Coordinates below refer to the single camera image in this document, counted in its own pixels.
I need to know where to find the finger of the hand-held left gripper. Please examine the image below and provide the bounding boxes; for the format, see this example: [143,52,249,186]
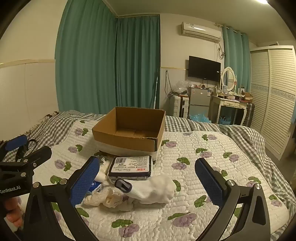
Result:
[14,146,53,177]
[0,136,29,163]

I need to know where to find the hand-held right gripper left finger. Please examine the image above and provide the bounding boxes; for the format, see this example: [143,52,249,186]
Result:
[23,156,100,241]

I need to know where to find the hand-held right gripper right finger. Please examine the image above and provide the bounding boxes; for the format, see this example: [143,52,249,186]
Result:
[195,158,271,241]

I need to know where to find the blue white small packet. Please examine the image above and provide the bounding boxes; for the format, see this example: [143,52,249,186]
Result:
[87,181,103,193]

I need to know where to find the white cloth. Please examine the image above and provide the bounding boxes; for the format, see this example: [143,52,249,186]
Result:
[95,156,114,182]

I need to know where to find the cream lace sock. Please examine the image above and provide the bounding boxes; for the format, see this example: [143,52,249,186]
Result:
[83,186,135,212]

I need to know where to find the black white wet wipes pack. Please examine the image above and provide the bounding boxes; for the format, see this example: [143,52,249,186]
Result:
[108,155,155,181]

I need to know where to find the white sock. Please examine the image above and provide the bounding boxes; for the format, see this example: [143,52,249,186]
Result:
[115,175,175,205]

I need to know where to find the brown cardboard box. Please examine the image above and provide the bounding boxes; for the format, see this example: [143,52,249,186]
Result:
[92,107,166,161]

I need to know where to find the person's left hand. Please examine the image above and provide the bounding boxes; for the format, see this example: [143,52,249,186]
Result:
[3,197,25,232]

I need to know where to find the striped and floral bedding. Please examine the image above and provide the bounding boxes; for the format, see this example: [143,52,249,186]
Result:
[0,110,292,241]

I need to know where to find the white floral quilt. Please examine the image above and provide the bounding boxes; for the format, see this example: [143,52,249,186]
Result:
[14,119,291,241]

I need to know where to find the blue basket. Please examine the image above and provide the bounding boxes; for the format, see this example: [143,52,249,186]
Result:
[218,115,232,126]

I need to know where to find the blue plastic bags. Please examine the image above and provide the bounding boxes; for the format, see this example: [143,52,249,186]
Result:
[188,112,211,123]

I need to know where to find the dark suitcase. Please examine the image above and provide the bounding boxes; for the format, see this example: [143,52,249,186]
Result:
[245,102,255,127]

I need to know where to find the white suitcase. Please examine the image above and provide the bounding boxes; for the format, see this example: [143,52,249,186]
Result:
[171,95,189,118]

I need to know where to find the white dressing table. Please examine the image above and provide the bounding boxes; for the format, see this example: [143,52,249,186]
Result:
[208,94,249,126]

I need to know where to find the grey mini fridge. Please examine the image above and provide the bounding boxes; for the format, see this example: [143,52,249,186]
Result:
[188,87,214,120]

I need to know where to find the clear plastic bag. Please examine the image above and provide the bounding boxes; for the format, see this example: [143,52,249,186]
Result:
[174,80,190,95]

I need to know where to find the white pole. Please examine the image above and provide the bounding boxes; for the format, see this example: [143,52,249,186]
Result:
[153,68,159,110]

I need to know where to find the white oval vanity mirror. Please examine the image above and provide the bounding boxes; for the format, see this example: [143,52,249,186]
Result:
[221,67,238,92]

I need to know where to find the white louvered wardrobe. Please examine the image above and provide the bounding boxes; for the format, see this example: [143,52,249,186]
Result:
[250,45,296,161]

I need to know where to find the wide green curtain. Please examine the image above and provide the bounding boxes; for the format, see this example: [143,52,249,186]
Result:
[55,0,117,115]

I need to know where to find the green corner curtain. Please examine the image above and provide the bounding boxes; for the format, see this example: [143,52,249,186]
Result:
[115,14,161,110]

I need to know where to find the narrow green curtain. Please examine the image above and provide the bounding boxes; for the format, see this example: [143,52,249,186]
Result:
[222,24,251,93]

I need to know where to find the white air conditioner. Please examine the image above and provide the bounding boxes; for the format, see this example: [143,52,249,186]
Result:
[181,22,222,43]

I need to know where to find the black cable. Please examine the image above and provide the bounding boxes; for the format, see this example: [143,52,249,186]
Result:
[15,131,39,160]

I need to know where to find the hanging dark cable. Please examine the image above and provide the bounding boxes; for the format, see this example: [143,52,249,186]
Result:
[165,70,176,98]

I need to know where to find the black wall television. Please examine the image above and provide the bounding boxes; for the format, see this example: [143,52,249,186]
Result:
[188,56,221,82]

